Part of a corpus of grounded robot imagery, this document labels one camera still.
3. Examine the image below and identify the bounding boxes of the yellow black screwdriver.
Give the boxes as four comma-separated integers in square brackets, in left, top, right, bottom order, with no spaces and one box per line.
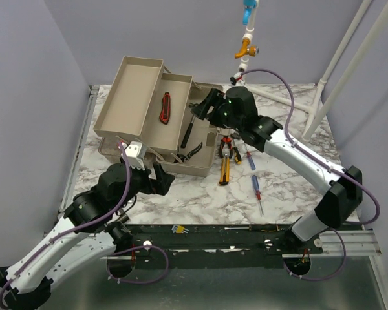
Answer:
[233,146,242,165]

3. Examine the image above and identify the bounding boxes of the blue handled screwdriver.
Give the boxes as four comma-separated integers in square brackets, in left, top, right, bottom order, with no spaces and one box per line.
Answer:
[244,145,256,171]

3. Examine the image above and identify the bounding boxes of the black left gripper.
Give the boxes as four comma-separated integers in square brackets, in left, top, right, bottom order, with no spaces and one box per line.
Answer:
[113,160,175,212]

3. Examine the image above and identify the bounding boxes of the translucent grey-brown toolbox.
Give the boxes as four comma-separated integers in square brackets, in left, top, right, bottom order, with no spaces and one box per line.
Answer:
[94,56,223,177]

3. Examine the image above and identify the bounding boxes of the grey black wire stripper pliers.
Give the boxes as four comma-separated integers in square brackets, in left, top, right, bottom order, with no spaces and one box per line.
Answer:
[171,142,203,163]

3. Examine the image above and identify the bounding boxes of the yellow hex key set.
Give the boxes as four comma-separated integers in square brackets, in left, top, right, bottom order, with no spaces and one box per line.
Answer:
[171,225,189,234]

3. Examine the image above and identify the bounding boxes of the red black utility knife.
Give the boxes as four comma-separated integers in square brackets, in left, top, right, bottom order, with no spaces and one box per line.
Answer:
[159,92,171,125]

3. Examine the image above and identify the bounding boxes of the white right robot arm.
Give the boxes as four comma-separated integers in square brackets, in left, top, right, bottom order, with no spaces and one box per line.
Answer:
[191,87,363,253]

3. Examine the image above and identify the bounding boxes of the orange black long-nose pliers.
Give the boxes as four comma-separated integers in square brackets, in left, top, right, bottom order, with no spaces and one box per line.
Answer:
[218,136,233,158]

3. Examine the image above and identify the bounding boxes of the black-handled claw hammer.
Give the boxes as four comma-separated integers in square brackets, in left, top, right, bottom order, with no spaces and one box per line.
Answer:
[180,114,197,149]

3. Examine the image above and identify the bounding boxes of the blue valve handle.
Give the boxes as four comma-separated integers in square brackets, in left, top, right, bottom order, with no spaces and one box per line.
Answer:
[242,0,259,25]

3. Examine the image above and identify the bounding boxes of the orange brass tap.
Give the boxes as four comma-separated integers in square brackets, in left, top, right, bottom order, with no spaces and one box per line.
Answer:
[235,37,259,59]

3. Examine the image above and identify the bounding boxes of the aluminium extrusion frame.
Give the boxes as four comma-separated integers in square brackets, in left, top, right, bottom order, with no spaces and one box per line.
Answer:
[22,85,100,310]

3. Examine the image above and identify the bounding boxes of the yellow black utility knife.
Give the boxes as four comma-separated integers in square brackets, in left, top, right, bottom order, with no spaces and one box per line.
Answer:
[219,154,230,186]

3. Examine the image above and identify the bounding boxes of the blue red screwdriver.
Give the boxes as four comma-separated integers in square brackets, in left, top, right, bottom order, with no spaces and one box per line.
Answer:
[252,175,264,216]

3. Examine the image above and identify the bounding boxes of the white PVC pipe frame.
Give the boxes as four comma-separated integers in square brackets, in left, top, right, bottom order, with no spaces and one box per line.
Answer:
[232,1,388,143]

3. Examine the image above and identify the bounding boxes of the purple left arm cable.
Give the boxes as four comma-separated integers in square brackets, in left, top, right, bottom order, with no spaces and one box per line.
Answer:
[0,140,171,309]

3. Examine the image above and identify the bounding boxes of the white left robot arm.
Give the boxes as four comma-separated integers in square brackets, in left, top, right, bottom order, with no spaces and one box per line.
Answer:
[0,163,175,309]

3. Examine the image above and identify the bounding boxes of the black metal base rail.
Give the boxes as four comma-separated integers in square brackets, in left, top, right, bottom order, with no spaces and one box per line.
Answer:
[107,224,323,276]

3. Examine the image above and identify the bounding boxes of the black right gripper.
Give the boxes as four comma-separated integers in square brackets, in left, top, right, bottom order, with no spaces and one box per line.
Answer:
[191,88,242,133]

